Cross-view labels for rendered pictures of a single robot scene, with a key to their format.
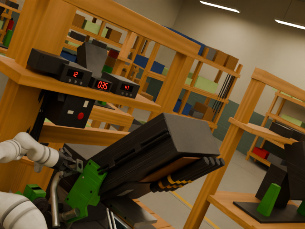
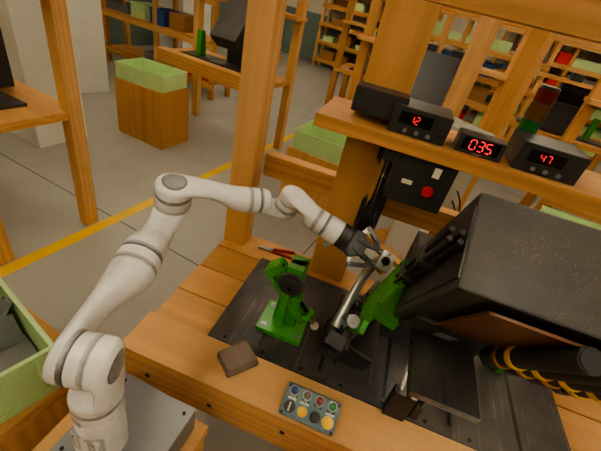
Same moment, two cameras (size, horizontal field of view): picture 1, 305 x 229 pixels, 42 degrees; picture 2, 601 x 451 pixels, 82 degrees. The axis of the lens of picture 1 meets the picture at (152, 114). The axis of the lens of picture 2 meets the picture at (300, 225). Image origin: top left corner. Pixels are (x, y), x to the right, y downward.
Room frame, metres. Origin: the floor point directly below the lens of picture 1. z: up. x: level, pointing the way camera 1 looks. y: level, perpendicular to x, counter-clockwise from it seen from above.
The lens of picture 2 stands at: (1.03, -0.40, 1.82)
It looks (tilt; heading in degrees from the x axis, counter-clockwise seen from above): 34 degrees down; 64
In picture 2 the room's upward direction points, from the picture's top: 14 degrees clockwise
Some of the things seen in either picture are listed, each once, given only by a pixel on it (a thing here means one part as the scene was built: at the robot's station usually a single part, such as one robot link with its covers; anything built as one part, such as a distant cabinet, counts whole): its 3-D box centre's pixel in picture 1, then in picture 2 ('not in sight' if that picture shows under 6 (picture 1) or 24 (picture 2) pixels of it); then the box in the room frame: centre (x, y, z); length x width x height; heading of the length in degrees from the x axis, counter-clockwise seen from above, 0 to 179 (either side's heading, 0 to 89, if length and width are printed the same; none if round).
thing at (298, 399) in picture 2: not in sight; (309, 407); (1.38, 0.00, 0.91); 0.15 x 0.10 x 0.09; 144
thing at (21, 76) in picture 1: (87, 87); (469, 152); (1.87, 0.34, 1.52); 0.90 x 0.25 x 0.04; 144
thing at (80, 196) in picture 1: (91, 186); (393, 298); (1.62, 0.12, 1.17); 0.13 x 0.12 x 0.20; 144
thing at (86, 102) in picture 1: (69, 107); (419, 176); (1.75, 0.36, 1.42); 0.17 x 0.12 x 0.15; 144
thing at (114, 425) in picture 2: not in sight; (101, 418); (0.90, 0.02, 1.03); 0.09 x 0.09 x 0.17; 53
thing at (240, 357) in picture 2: not in sight; (238, 357); (1.22, 0.18, 0.91); 0.10 x 0.08 x 0.03; 14
